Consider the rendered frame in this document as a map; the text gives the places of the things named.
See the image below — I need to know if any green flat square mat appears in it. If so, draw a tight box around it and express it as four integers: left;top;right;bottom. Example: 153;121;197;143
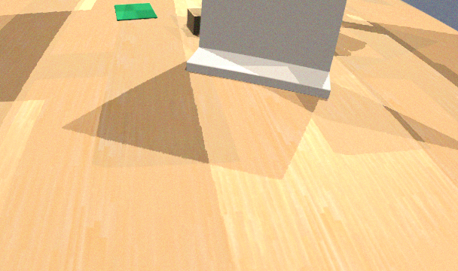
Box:
114;3;158;21

